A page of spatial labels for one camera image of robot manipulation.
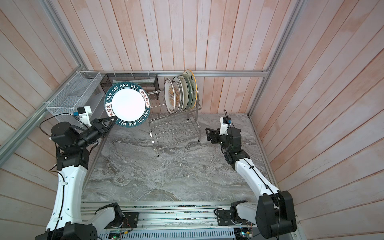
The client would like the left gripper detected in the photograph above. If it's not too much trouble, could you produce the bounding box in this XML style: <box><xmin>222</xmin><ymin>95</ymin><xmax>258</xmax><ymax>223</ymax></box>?
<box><xmin>76</xmin><ymin>116</ymin><xmax>119</xmax><ymax>148</ymax></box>

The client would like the white plate dark green rim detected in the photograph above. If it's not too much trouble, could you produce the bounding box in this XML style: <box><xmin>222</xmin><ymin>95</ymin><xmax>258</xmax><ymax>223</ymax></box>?
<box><xmin>104</xmin><ymin>82</ymin><xmax>151</xmax><ymax>128</ymax></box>

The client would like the mint green flower plate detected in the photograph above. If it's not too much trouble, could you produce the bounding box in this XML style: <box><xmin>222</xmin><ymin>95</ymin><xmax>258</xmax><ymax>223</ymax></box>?
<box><xmin>182</xmin><ymin>73</ymin><xmax>193</xmax><ymax>110</ymax></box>

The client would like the cream floral plate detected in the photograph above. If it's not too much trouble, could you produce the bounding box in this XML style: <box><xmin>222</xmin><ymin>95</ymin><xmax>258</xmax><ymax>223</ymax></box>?
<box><xmin>179</xmin><ymin>75</ymin><xmax>189</xmax><ymax>111</ymax></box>

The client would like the orange sunburst plate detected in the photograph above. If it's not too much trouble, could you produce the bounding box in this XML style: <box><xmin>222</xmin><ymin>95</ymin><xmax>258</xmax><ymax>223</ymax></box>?
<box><xmin>164</xmin><ymin>79</ymin><xmax>175</xmax><ymax>114</ymax></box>
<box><xmin>172</xmin><ymin>81</ymin><xmax>181</xmax><ymax>114</ymax></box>

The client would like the white plate green outline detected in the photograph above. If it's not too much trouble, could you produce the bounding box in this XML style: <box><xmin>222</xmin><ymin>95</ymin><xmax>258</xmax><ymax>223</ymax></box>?
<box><xmin>173</xmin><ymin>77</ymin><xmax>184</xmax><ymax>113</ymax></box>

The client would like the star pattern orange rim plate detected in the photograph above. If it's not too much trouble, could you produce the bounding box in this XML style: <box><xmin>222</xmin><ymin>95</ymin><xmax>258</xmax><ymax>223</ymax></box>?
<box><xmin>184</xmin><ymin>70</ymin><xmax>198</xmax><ymax>110</ymax></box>

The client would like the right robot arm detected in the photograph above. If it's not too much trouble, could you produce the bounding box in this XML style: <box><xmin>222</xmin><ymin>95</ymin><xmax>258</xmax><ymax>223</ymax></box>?
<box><xmin>206</xmin><ymin>128</ymin><xmax>297</xmax><ymax>239</ymax></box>

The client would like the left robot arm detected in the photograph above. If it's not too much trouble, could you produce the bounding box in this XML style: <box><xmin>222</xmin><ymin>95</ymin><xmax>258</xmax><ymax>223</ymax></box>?
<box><xmin>35</xmin><ymin>117</ymin><xmax>124</xmax><ymax>240</ymax></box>

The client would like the steel two-tier dish rack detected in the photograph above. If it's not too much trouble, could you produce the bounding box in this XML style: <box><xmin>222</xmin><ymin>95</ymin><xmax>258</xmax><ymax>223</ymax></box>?
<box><xmin>146</xmin><ymin>90</ymin><xmax>201</xmax><ymax>156</ymax></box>

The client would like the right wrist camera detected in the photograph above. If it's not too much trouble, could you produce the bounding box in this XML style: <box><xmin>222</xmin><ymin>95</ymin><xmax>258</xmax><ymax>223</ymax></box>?
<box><xmin>220</xmin><ymin>117</ymin><xmax>232</xmax><ymax>135</ymax></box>

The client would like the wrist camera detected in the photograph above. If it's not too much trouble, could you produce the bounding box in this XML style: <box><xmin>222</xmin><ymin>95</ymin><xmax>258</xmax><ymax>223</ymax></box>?
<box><xmin>220</xmin><ymin>117</ymin><xmax>232</xmax><ymax>135</ymax></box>
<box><xmin>74</xmin><ymin>106</ymin><xmax>92</xmax><ymax>127</ymax></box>

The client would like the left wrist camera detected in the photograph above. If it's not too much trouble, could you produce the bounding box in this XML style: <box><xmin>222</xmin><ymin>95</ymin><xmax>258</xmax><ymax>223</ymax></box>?
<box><xmin>74</xmin><ymin>106</ymin><xmax>92</xmax><ymax>127</ymax></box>

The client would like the white wire mesh shelf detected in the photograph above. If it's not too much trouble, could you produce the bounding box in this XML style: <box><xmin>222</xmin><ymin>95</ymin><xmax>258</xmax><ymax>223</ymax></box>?
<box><xmin>47</xmin><ymin>72</ymin><xmax>107</xmax><ymax>129</ymax></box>

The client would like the black mesh wall basket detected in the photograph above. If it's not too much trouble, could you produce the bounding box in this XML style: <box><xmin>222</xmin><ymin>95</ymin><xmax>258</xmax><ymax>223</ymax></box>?
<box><xmin>100</xmin><ymin>74</ymin><xmax>160</xmax><ymax>94</ymax></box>

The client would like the horizontal aluminium wall bar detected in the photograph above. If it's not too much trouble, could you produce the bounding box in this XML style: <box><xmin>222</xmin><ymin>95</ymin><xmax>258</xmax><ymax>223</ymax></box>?
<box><xmin>84</xmin><ymin>70</ymin><xmax>269</xmax><ymax>78</ymax></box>

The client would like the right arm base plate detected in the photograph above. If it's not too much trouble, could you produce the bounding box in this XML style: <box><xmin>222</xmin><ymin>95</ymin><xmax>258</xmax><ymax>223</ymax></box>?
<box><xmin>214</xmin><ymin>208</ymin><xmax>241</xmax><ymax>226</ymax></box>

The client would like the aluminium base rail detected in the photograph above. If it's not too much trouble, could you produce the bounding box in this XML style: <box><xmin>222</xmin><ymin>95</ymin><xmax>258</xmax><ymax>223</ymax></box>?
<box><xmin>98</xmin><ymin>201</ymin><xmax>263</xmax><ymax>240</ymax></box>

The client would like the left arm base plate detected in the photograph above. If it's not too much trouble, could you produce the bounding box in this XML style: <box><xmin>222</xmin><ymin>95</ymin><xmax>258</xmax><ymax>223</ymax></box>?
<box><xmin>105</xmin><ymin>212</ymin><xmax>139</xmax><ymax>229</ymax></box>

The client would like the left aluminium frame bar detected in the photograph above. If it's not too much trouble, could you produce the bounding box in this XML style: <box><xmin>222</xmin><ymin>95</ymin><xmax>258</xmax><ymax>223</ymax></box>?
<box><xmin>1</xmin><ymin>66</ymin><xmax>85</xmax><ymax>167</ymax></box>

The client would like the aluminium frame bar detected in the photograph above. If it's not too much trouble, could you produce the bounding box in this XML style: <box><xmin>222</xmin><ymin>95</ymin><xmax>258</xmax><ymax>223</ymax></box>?
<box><xmin>246</xmin><ymin>1</ymin><xmax>307</xmax><ymax>117</ymax></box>
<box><xmin>1</xmin><ymin>66</ymin><xmax>85</xmax><ymax>167</ymax></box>

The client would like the right aluminium frame bar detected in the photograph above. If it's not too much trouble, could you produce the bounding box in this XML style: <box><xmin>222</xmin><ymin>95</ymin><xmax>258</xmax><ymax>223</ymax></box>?
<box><xmin>246</xmin><ymin>1</ymin><xmax>307</xmax><ymax>117</ymax></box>

